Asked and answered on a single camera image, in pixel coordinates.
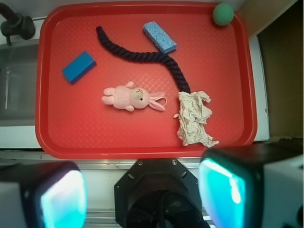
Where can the black faucet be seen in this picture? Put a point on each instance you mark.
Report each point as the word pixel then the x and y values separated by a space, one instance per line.
pixel 15 24

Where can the crumpled beige paper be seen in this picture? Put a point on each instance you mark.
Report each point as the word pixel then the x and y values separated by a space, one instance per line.
pixel 192 116

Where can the red plastic tray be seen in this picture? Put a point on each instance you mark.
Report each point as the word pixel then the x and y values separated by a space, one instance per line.
pixel 72 122

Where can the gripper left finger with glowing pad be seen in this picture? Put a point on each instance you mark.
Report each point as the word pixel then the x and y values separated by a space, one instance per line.
pixel 42 195

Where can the blue rectangular block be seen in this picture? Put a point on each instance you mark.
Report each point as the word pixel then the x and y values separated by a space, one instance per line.
pixel 81 65

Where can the light blue sponge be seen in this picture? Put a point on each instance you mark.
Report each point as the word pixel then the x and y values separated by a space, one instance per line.
pixel 159 37

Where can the pink plush bunny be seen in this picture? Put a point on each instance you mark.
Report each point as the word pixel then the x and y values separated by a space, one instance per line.
pixel 129 97

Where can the green ball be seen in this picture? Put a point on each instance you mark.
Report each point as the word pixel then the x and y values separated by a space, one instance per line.
pixel 223 14

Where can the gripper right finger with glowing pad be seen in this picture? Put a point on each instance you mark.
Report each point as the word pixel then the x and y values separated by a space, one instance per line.
pixel 254 186

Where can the metal sink basin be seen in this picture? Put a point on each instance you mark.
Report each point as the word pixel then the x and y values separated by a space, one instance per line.
pixel 18 73

